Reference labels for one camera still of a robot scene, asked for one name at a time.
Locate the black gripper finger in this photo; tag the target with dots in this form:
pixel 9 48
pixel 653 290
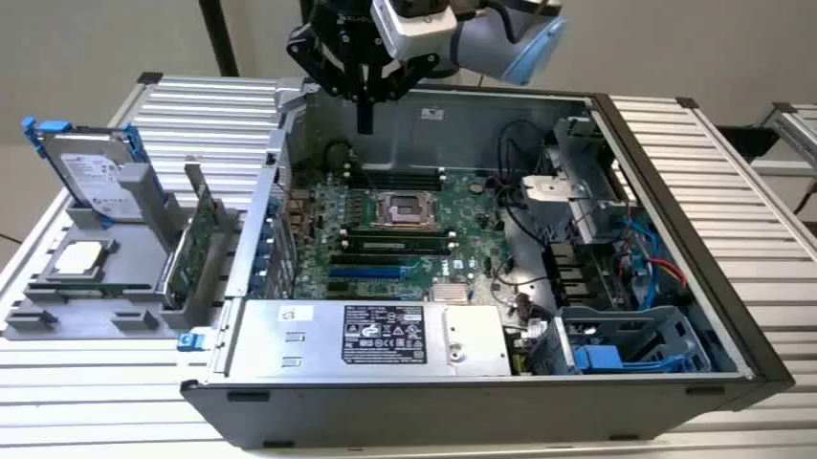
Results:
pixel 402 81
pixel 320 67

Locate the green graphics card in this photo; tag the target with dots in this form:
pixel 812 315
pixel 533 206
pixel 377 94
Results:
pixel 195 239

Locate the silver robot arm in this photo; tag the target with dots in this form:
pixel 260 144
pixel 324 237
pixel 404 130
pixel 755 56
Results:
pixel 485 43

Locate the black stand pole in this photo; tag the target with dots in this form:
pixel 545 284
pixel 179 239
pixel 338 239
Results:
pixel 221 38

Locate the CPU socket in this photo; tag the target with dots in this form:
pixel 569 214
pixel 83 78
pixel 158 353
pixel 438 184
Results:
pixel 404 209

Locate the green motherboard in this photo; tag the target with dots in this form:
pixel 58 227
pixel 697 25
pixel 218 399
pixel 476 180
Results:
pixel 473 229

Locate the installed RAM stick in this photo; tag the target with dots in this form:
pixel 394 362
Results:
pixel 384 246

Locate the blue expansion slot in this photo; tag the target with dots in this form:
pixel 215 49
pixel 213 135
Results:
pixel 368 271

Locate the hard disk in blue carrier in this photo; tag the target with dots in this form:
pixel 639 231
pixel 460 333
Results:
pixel 90 177

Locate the small silver heatsink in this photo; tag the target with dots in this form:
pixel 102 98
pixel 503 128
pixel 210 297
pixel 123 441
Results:
pixel 453 293

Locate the grey parts rack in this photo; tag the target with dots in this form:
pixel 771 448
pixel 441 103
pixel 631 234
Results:
pixel 134 268

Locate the silver CPU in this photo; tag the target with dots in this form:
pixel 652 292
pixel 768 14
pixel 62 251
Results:
pixel 78 258

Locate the black box beside table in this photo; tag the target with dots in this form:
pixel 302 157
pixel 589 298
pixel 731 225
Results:
pixel 747 141

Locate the loose green RAM stick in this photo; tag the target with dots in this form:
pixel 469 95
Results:
pixel 115 288

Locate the silver power supply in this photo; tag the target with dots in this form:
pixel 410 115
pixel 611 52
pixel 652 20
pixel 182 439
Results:
pixel 320 344

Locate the blue case latch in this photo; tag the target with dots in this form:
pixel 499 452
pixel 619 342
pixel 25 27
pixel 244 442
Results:
pixel 189 341

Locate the metal slat side table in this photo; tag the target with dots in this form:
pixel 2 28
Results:
pixel 792 124

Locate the grey disk bay cage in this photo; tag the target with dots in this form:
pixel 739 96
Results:
pixel 639 330

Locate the blue connector block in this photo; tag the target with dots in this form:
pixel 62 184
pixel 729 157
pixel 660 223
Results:
pixel 597 358

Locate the open grey PC case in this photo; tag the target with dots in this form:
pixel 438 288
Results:
pixel 446 416

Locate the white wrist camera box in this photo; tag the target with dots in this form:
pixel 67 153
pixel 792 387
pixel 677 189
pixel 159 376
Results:
pixel 416 28

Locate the metal drive bay bracket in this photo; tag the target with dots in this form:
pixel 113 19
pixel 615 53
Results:
pixel 549 189

